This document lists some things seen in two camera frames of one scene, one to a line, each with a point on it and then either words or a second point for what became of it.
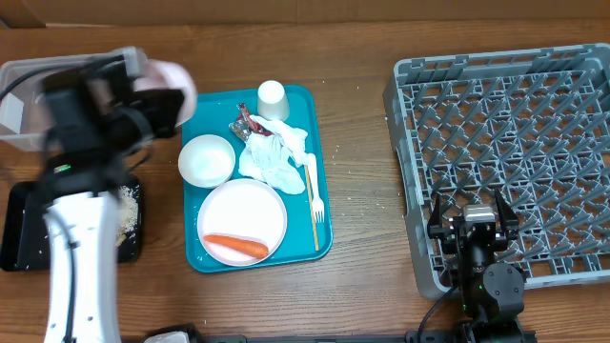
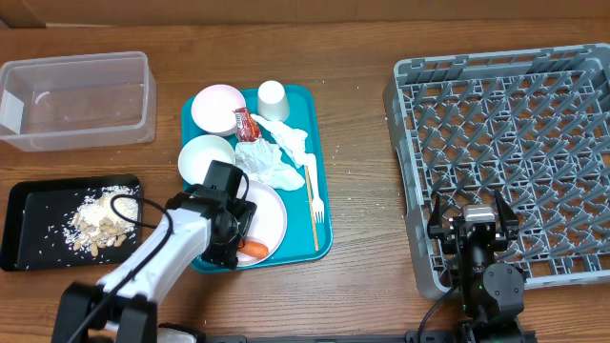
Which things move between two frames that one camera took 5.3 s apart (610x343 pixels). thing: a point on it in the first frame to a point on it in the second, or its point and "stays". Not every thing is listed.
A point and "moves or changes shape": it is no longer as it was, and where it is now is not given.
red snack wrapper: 246,125 moves or changes shape
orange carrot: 244,247 stays
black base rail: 451,337 stays
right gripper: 510,225 stays
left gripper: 166,111 to 225,253
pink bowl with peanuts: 169,76 to 212,109
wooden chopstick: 310,201 stays
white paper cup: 273,103 stays
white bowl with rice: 207,161 stays
